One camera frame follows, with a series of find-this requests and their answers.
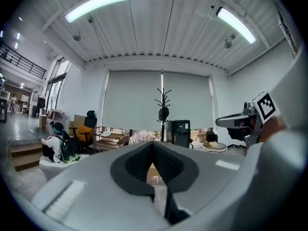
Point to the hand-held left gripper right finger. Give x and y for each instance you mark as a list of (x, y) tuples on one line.
[(204, 177)]

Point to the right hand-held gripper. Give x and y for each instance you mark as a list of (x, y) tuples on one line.
[(261, 114)]

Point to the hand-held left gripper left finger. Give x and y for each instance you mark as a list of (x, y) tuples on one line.
[(96, 189)]

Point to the person's right forearm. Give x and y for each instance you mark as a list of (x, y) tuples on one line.
[(274, 127)]

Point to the black bag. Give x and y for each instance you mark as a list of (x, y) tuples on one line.
[(212, 136)]

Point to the round white side table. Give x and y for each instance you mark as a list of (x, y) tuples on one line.
[(214, 147)]

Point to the white sofa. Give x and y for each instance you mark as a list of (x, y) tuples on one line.
[(55, 168)]

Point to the black cabinet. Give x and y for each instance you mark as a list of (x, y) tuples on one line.
[(180, 132)]

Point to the wooden low shelf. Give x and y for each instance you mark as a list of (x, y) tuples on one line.
[(109, 139)]

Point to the grey roller blind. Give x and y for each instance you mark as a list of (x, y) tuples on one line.
[(132, 100), (188, 100)]

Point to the orange jacket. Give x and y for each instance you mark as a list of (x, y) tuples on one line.
[(84, 132)]

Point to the black office chair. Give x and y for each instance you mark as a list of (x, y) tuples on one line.
[(90, 123)]

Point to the brown cardboard sheet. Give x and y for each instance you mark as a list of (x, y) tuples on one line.
[(80, 121)]

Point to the black coat rack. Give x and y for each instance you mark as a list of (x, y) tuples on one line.
[(163, 112)]

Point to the wooden steps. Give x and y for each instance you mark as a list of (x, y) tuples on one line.
[(25, 155)]

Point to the ceiling spot lamp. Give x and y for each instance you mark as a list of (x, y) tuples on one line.
[(77, 36), (227, 44)]

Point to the long ceiling light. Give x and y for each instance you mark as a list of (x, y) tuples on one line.
[(97, 5), (237, 24)]

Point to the black railing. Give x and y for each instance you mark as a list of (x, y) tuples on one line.
[(24, 61)]

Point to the wall poster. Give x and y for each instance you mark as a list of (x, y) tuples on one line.
[(286, 25)]

